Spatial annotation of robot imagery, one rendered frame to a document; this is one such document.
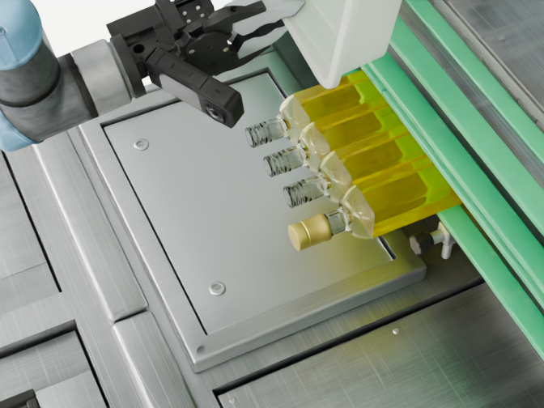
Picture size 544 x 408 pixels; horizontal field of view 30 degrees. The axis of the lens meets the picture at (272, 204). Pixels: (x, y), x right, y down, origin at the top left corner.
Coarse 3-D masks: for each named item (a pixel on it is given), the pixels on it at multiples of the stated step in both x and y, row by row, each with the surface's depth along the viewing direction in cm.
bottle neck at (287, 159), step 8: (280, 152) 131; (288, 152) 131; (296, 152) 131; (264, 160) 131; (272, 160) 130; (280, 160) 130; (288, 160) 130; (296, 160) 131; (304, 160) 131; (272, 168) 130; (280, 168) 130; (288, 168) 131; (272, 176) 131
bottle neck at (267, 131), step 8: (272, 120) 134; (280, 120) 134; (248, 128) 133; (256, 128) 133; (264, 128) 133; (272, 128) 134; (280, 128) 134; (248, 136) 135; (256, 136) 133; (264, 136) 133; (272, 136) 134; (280, 136) 135; (256, 144) 134
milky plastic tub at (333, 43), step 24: (312, 0) 112; (336, 0) 112; (360, 0) 96; (384, 0) 98; (288, 24) 111; (312, 24) 110; (336, 24) 111; (360, 24) 100; (384, 24) 102; (312, 48) 109; (336, 48) 101; (360, 48) 104; (384, 48) 106; (336, 72) 103
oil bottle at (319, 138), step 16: (352, 112) 133; (368, 112) 133; (384, 112) 133; (304, 128) 132; (320, 128) 131; (336, 128) 131; (352, 128) 131; (368, 128) 131; (384, 128) 131; (304, 144) 131; (320, 144) 130; (336, 144) 130; (320, 160) 130
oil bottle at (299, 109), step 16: (352, 80) 137; (368, 80) 137; (288, 96) 135; (304, 96) 135; (320, 96) 135; (336, 96) 135; (352, 96) 135; (368, 96) 135; (288, 112) 134; (304, 112) 133; (320, 112) 133; (336, 112) 134; (288, 128) 134
